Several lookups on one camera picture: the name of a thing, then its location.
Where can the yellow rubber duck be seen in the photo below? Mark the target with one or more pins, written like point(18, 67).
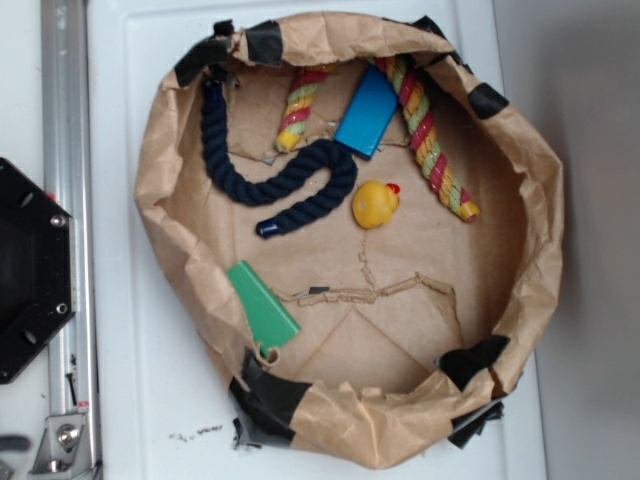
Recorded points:
point(374, 203)

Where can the brown paper bag bin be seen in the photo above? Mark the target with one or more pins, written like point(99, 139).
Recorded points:
point(411, 331)

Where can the green rectangular block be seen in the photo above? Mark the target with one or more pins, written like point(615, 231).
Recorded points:
point(271, 324)

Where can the blue rectangular block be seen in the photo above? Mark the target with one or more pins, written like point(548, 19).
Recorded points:
point(368, 115)

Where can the white tray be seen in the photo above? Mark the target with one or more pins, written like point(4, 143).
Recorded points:
point(165, 413)

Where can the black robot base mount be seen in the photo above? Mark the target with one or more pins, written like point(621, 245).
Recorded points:
point(36, 275)

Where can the aluminium extrusion rail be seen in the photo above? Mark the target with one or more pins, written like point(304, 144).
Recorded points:
point(73, 366)

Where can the metal corner bracket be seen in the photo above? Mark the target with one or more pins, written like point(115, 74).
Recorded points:
point(64, 450)

